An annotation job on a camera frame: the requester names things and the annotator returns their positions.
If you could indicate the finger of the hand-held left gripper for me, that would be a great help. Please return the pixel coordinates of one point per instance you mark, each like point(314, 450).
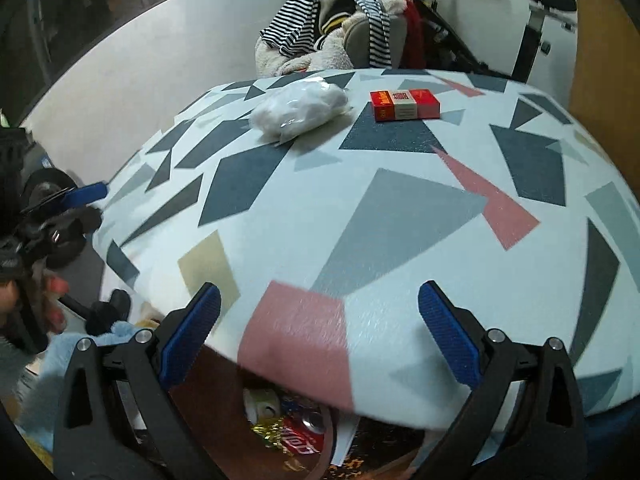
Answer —
point(87, 194)
point(80, 220)

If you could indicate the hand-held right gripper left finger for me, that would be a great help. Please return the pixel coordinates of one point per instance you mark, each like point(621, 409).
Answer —
point(192, 332)

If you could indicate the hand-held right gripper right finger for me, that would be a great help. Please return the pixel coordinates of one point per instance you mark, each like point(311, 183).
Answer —
point(450, 332)

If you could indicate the brown trash bin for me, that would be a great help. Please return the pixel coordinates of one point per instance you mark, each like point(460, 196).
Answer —
point(215, 425)

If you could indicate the gold foil wrapper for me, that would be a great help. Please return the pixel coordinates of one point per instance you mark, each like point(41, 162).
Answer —
point(267, 432)

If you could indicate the crushed red soda can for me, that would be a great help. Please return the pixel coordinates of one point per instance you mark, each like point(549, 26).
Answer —
point(300, 437)

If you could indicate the person's left hand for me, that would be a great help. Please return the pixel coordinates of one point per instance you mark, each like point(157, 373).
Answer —
point(49, 310)

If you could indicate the white paper sheet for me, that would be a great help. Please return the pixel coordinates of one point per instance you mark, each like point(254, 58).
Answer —
point(345, 440)

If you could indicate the white plastic bag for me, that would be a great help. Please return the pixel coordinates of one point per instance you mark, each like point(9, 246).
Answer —
point(300, 107)

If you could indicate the red cigarette box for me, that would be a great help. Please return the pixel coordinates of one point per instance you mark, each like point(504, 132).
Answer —
point(405, 105)

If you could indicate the black white striped shirt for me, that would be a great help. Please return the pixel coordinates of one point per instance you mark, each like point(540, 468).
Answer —
point(295, 20)

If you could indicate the red garment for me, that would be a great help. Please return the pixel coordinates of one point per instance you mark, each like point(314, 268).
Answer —
point(412, 35)

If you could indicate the black yellow-striped jacket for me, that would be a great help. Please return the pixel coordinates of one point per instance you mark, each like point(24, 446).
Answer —
point(335, 15)

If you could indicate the black exercise bike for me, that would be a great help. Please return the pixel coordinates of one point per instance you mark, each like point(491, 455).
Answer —
point(535, 25)

